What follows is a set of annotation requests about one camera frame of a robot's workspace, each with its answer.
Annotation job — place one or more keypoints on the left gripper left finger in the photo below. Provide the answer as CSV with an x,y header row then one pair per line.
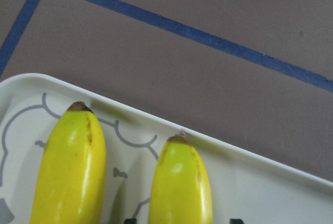
x,y
130,221

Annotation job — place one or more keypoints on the yellow banana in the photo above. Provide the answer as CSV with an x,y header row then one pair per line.
x,y
70,184
180,191

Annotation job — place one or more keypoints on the white bear tray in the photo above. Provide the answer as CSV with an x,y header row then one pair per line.
x,y
244,185

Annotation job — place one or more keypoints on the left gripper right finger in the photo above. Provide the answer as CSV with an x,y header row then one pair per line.
x,y
235,221

